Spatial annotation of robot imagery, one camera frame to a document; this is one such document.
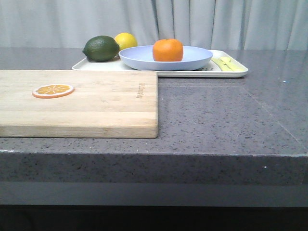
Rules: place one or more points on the yellow plastic fork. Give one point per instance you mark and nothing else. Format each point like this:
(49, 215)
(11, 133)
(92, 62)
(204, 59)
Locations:
(221, 64)

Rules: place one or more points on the orange slice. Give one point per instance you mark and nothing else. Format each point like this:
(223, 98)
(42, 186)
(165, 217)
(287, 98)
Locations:
(52, 91)

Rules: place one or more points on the light blue plate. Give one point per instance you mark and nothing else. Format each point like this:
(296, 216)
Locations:
(141, 58)

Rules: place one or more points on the grey curtain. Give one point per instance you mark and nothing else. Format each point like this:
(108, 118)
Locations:
(216, 24)

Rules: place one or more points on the dark green lime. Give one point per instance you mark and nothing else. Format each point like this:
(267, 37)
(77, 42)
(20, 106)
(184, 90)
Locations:
(101, 48)

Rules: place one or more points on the wooden cutting board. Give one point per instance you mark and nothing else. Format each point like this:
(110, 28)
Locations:
(104, 104)

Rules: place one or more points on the yellow lemon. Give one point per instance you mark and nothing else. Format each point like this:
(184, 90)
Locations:
(125, 40)

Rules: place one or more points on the whole orange fruit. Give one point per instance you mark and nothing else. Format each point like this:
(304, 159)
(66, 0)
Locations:
(168, 50)

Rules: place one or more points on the cream rectangular tray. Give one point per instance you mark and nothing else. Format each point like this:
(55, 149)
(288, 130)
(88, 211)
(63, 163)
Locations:
(209, 70)

